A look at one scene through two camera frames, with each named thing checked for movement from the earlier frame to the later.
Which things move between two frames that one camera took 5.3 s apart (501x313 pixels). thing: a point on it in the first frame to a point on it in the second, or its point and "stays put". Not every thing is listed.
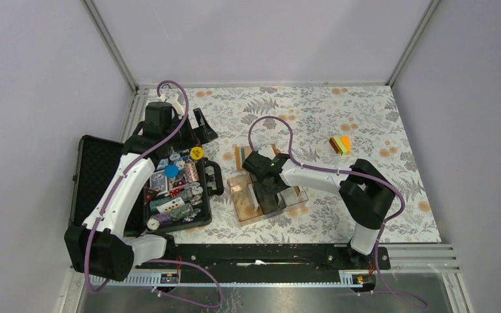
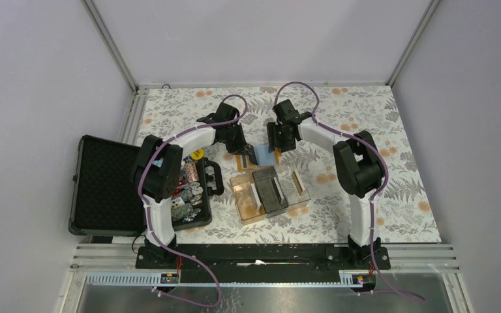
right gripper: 260,179 to 273,143
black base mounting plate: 267,264 stays put
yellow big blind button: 196,152 stays put
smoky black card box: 268,196 stays put
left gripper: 203,134 to 241,147
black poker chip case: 178,197 stays put
